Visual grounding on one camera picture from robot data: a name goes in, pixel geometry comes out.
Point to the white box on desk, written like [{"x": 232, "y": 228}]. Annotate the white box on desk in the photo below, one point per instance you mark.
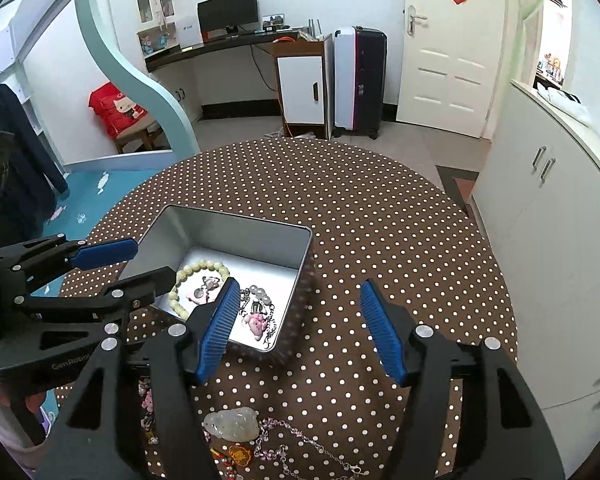
[{"x": 189, "y": 30}]

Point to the teal floor mat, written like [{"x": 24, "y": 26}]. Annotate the teal floor mat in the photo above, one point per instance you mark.
[{"x": 105, "y": 195}]

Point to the white jade pendant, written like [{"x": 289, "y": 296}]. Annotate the white jade pendant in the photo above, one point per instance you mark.
[{"x": 230, "y": 425}]

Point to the dark hanging jacket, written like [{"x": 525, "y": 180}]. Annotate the dark hanging jacket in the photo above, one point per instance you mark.
[{"x": 15, "y": 125}]

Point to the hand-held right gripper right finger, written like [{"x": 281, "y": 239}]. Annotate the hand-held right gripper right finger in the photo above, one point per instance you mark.
[{"x": 382, "y": 335}]

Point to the person's left hand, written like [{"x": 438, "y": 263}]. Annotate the person's left hand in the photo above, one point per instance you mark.
[{"x": 32, "y": 402}]

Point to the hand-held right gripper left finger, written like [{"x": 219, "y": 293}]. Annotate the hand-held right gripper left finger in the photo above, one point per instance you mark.
[{"x": 219, "y": 327}]

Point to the white sideboard cabinet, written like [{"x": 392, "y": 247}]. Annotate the white sideboard cabinet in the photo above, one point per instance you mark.
[{"x": 530, "y": 240}]

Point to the pink flat pendant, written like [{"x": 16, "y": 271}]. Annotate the pink flat pendant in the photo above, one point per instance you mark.
[{"x": 199, "y": 296}]

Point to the red and gold charm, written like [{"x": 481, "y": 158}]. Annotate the red and gold charm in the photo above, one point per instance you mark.
[{"x": 237, "y": 457}]

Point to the grey router with antennas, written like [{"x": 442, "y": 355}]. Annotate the grey router with antennas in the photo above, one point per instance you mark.
[{"x": 314, "y": 34}]

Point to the wooden stool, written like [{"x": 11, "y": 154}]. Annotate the wooden stool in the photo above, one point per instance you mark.
[{"x": 140, "y": 137}]

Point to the white panel door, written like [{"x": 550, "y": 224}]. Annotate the white panel door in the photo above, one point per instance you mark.
[{"x": 440, "y": 75}]

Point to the small shelf figurines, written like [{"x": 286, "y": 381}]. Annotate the small shelf figurines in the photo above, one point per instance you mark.
[{"x": 550, "y": 69}]

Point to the white brown-framed small cabinet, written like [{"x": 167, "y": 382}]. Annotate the white brown-framed small cabinet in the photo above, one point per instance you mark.
[{"x": 300, "y": 85}]

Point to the silver metal tin box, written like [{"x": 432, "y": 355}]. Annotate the silver metal tin box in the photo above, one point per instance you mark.
[{"x": 220, "y": 235}]

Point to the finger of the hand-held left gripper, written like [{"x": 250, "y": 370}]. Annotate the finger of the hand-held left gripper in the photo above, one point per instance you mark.
[
  {"x": 105, "y": 253},
  {"x": 135, "y": 290}
]

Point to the dark corner desk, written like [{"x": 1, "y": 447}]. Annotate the dark corner desk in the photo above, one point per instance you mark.
[{"x": 205, "y": 50}]

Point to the teal curved bed frame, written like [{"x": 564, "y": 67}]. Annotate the teal curved bed frame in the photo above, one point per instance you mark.
[{"x": 130, "y": 70}]

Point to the white plastic bag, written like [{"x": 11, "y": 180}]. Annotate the white plastic bag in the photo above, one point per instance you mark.
[{"x": 565, "y": 102}]

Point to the pink pig charm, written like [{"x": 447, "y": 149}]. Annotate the pink pig charm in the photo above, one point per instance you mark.
[{"x": 257, "y": 323}]

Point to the white and black suitcase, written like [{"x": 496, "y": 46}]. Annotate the white and black suitcase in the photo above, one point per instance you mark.
[{"x": 365, "y": 80}]

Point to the brown polka dot tablecloth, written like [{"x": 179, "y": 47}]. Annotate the brown polka dot tablecloth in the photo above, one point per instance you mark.
[{"x": 360, "y": 210}]

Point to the brown door mat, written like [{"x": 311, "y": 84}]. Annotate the brown door mat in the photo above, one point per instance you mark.
[{"x": 460, "y": 180}]

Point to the white glass-door hutch cupboard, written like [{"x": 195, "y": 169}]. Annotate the white glass-door hutch cupboard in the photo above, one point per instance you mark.
[{"x": 125, "y": 10}]

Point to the black computer monitor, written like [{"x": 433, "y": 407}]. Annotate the black computer monitor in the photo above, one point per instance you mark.
[{"x": 227, "y": 10}]

